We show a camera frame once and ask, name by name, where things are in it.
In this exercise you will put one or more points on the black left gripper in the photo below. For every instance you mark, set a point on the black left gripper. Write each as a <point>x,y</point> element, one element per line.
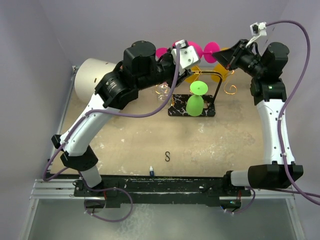
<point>167,57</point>

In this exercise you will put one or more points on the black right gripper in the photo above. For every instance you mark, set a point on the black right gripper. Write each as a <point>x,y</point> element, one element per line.
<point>230,57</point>

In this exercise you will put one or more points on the pink wine glass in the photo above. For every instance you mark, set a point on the pink wine glass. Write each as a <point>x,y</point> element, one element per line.
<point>207,52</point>
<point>163,52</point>

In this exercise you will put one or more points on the clear glass cup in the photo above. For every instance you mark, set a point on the clear glass cup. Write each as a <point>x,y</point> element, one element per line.
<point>162,91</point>

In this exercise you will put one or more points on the orange wine glass front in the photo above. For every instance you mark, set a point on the orange wine glass front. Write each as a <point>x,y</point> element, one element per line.
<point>222,71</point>

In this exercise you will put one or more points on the orange wine glass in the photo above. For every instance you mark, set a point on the orange wine glass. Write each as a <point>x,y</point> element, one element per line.
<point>222,71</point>
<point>196,72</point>

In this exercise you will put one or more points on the green wine glass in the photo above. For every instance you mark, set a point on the green wine glass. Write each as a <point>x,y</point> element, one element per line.
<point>195,103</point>

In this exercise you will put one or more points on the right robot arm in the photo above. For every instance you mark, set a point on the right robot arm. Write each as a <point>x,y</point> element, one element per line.
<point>279,169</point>

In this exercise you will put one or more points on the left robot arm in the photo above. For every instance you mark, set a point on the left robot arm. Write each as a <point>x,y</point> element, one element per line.
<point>138,70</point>

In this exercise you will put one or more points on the black marble rack base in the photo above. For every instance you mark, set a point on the black marble rack base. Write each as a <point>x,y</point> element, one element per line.
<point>179,103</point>

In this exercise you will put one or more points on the white round drawer box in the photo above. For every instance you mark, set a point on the white round drawer box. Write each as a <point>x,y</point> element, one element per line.
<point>89,75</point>

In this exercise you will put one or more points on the black S hook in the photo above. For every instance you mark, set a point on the black S hook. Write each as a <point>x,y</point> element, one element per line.
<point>167,156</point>

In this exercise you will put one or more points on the small white dropper bottle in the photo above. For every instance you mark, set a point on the small white dropper bottle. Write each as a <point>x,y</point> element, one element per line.
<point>151,171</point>

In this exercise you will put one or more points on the gold wire wine glass rack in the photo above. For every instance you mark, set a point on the gold wire wine glass rack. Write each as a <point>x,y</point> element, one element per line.
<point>205,72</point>

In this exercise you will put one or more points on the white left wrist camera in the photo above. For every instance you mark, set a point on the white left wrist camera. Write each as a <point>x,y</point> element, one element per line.
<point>184,47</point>

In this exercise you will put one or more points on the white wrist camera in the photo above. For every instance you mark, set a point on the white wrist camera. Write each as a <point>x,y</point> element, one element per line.
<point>184,47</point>
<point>257,30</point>

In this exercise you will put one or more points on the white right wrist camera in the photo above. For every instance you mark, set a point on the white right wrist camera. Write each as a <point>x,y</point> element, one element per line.
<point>257,30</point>

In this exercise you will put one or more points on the aluminium frame rail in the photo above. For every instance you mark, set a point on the aluminium frame rail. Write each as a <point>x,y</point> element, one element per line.
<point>55,189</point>

